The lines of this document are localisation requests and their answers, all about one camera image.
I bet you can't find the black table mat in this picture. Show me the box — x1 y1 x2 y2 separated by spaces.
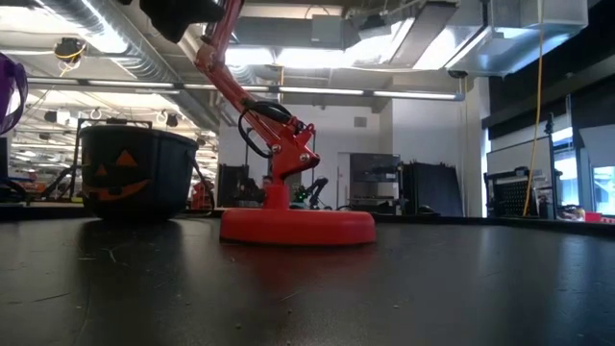
0 213 615 346

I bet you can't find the black curtain panel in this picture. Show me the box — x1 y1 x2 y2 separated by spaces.
402 161 465 217

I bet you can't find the black perforated cart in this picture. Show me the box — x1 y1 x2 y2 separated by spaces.
483 165 554 219

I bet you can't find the black pole stand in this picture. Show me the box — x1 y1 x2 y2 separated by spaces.
544 112 559 220

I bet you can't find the grey ceiling box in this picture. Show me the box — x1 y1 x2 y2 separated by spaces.
309 13 345 49

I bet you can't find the black ceiling cable reel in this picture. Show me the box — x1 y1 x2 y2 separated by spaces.
52 37 87 64

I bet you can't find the yellow hanging cable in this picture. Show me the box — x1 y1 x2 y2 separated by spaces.
522 0 547 217

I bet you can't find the red desk lamp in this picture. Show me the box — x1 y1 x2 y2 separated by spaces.
193 0 378 248

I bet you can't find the silver ventilation duct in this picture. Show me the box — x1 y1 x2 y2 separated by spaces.
353 0 590 79

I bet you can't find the silver spiral duct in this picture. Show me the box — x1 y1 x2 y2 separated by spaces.
42 0 222 131

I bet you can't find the red box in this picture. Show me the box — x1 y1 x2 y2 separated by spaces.
584 210 615 225

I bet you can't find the black plastic bucket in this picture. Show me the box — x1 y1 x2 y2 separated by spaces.
79 125 217 222

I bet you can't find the purple plastic bucket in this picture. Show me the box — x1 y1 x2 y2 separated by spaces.
0 51 29 136

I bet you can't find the grey metal cabinet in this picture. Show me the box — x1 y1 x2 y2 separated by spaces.
349 152 403 215

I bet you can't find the long ceiling light strip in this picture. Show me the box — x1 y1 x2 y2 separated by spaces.
28 78 465 103

